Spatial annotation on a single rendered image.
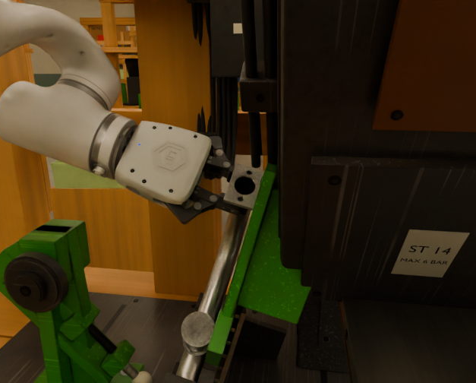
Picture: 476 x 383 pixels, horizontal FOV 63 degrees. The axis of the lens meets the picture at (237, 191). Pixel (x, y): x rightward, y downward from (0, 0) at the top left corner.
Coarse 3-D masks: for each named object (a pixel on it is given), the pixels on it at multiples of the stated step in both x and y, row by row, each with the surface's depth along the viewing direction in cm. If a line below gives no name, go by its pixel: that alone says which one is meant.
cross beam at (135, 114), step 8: (120, 112) 85; (128, 112) 85; (136, 112) 85; (240, 112) 81; (264, 112) 81; (136, 120) 85; (240, 120) 82; (264, 120) 81; (240, 128) 82; (248, 128) 82; (264, 128) 81; (240, 136) 83; (248, 136) 82; (264, 136) 82; (240, 144) 83; (248, 144) 83; (264, 144) 82; (240, 152) 84; (248, 152) 83; (264, 152) 83
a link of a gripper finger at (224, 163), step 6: (210, 156) 51; (210, 162) 51; (216, 162) 51; (222, 162) 51; (228, 162) 51; (204, 168) 53; (210, 168) 53; (216, 168) 53; (222, 168) 51; (228, 168) 51; (216, 174) 53
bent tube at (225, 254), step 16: (240, 176) 49; (256, 176) 49; (240, 192) 54; (256, 192) 48; (240, 224) 56; (224, 240) 58; (240, 240) 58; (224, 256) 58; (224, 272) 57; (208, 288) 56; (224, 288) 56; (208, 304) 54; (192, 368) 50
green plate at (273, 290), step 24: (264, 192) 37; (264, 216) 39; (264, 240) 40; (240, 264) 40; (264, 264) 40; (240, 288) 40; (264, 288) 41; (288, 288) 41; (264, 312) 42; (288, 312) 42
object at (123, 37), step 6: (102, 36) 918; (120, 36) 919; (126, 36) 917; (96, 42) 913; (102, 42) 913; (120, 42) 911; (126, 42) 911; (120, 54) 931; (120, 60) 928; (120, 72) 941; (126, 72) 936; (126, 78) 940; (126, 84) 944
